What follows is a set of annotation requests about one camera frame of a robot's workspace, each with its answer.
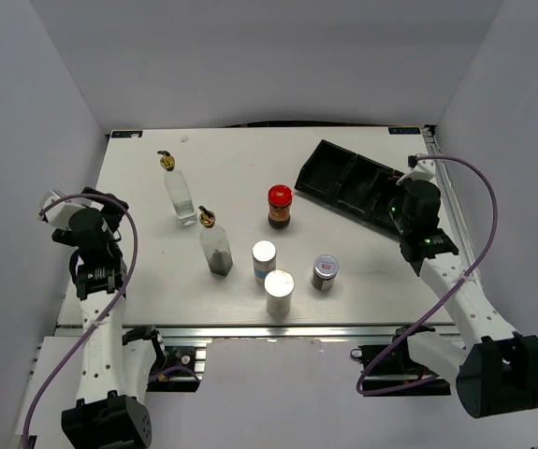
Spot black compartment tray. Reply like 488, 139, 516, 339
295, 140, 402, 238

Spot clear glass oil bottle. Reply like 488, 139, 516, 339
157, 151, 196, 226

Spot red-label spice jar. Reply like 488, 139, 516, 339
311, 254, 339, 291

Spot dark-filled glass oil bottle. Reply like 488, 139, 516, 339
198, 206, 233, 277

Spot red-lid sauce jar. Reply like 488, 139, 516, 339
268, 184, 293, 229

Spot white silver-lid shaker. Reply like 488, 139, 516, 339
264, 269, 295, 317

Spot blue-label silver-lid shaker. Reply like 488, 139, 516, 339
252, 240, 277, 284

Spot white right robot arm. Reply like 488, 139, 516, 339
388, 180, 538, 418

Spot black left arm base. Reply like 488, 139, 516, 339
147, 346, 206, 393

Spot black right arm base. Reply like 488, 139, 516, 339
348, 326, 451, 398

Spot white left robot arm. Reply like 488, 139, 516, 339
52, 187, 167, 448

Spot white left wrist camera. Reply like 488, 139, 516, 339
37, 190, 85, 231

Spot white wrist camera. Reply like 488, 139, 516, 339
407, 154, 436, 181
37, 190, 85, 231

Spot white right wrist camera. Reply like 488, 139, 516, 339
407, 154, 436, 181

